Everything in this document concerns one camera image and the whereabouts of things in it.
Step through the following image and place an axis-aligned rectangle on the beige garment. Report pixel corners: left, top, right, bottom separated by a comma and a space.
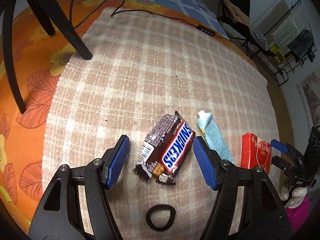
222, 0, 251, 27

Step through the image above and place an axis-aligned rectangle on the black inline cable remote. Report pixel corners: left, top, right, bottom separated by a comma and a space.
197, 24, 216, 37

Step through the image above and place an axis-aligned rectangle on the black tripod stand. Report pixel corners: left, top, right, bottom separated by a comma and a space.
0, 0, 93, 115

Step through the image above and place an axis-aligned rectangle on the person's right hand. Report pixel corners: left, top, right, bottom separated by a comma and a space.
281, 186, 308, 209

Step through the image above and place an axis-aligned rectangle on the white striped towel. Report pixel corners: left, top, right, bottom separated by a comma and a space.
271, 7, 311, 49

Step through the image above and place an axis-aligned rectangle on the pink cloth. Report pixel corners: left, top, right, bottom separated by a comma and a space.
286, 196, 311, 228

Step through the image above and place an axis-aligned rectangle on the striped garment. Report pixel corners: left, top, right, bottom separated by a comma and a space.
250, 26, 269, 51

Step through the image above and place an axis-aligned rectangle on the brown chocolate bar wrapper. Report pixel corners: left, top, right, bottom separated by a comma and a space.
134, 110, 196, 186

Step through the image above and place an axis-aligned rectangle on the black clothes rack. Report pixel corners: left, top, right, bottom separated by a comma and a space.
250, 0, 316, 87

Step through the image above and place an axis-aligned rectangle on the orange floral cloth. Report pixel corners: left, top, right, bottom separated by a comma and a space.
0, 0, 258, 230

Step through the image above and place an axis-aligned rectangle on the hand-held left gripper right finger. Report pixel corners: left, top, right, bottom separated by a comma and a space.
193, 136, 293, 240

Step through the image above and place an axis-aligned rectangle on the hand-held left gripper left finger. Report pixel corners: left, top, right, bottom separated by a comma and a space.
28, 134, 131, 240

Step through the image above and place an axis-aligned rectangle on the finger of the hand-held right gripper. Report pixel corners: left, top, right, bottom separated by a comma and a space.
271, 156, 293, 178
271, 139, 304, 161

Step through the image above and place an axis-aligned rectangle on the dark hanging jacket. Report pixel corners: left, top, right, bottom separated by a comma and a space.
287, 29, 315, 63

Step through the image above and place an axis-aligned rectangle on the red cardboard box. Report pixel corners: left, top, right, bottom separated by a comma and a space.
240, 132, 273, 175

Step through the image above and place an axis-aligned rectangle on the black hair tie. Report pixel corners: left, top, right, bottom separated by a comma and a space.
145, 204, 176, 231

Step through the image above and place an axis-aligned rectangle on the light blue packet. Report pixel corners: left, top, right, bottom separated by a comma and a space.
197, 110, 236, 164

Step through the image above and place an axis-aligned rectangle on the yellow crate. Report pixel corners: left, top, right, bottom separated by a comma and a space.
269, 44, 286, 64

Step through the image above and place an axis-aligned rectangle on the beige plaid cloth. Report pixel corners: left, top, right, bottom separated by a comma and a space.
41, 11, 281, 240

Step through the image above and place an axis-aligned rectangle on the black power cable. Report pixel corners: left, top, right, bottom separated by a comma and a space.
71, 0, 230, 39

